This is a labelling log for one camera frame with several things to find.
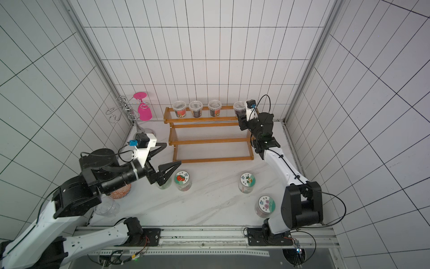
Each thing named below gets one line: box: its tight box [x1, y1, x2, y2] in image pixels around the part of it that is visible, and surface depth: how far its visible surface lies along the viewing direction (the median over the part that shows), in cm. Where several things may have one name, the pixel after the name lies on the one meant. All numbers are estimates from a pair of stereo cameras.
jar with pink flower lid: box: [254, 195, 277, 219], surface depth 76 cm
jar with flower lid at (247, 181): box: [238, 172, 256, 194], surface depth 84 cm
